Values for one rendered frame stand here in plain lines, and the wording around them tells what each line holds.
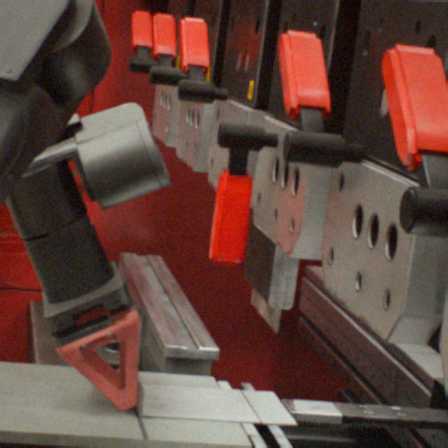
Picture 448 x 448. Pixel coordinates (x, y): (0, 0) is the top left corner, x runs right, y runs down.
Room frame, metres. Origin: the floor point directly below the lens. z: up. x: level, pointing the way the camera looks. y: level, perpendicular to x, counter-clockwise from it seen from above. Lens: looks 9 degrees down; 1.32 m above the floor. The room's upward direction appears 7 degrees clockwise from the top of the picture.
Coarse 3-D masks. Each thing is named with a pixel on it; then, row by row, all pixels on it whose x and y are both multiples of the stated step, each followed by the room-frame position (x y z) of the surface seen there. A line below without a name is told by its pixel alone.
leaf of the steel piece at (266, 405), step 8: (248, 392) 1.07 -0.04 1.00; (256, 392) 1.07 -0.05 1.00; (264, 392) 1.07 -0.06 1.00; (272, 392) 1.07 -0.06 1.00; (248, 400) 1.04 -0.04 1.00; (256, 400) 1.04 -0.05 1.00; (264, 400) 1.05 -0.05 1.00; (272, 400) 1.05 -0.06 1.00; (256, 408) 1.02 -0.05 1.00; (264, 408) 1.02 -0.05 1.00; (272, 408) 1.03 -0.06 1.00; (280, 408) 1.03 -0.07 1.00; (264, 416) 1.00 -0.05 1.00; (272, 416) 1.01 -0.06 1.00; (280, 416) 1.01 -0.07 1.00; (288, 416) 1.01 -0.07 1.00; (280, 424) 0.99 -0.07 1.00; (288, 424) 0.99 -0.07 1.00; (296, 424) 0.99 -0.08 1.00
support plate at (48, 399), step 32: (0, 384) 1.00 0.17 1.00; (32, 384) 1.02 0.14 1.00; (64, 384) 1.03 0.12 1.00; (160, 384) 1.06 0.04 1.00; (192, 384) 1.07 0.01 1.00; (0, 416) 0.92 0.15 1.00; (32, 416) 0.93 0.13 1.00; (64, 416) 0.94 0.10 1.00; (96, 416) 0.95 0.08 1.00; (128, 416) 0.96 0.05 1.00
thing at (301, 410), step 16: (288, 400) 1.05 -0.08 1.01; (304, 400) 1.05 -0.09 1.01; (432, 400) 1.11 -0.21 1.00; (304, 416) 1.02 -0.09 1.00; (320, 416) 1.02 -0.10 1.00; (336, 416) 1.02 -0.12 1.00; (352, 416) 1.03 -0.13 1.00; (368, 416) 1.03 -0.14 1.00; (384, 416) 1.04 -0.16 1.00; (400, 416) 1.04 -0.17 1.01; (416, 416) 1.05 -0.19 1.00; (432, 416) 1.05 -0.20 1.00
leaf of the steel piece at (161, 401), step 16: (144, 384) 1.05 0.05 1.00; (144, 400) 1.00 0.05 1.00; (160, 400) 1.01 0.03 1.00; (176, 400) 1.02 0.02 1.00; (192, 400) 1.02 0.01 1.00; (208, 400) 1.03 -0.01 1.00; (224, 400) 1.03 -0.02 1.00; (240, 400) 1.04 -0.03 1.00; (144, 416) 0.97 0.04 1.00; (160, 416) 0.97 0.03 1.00; (176, 416) 0.97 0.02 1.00; (192, 416) 0.98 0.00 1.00; (208, 416) 0.98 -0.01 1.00; (224, 416) 0.99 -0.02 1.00; (240, 416) 0.99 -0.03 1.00; (256, 416) 1.00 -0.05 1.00
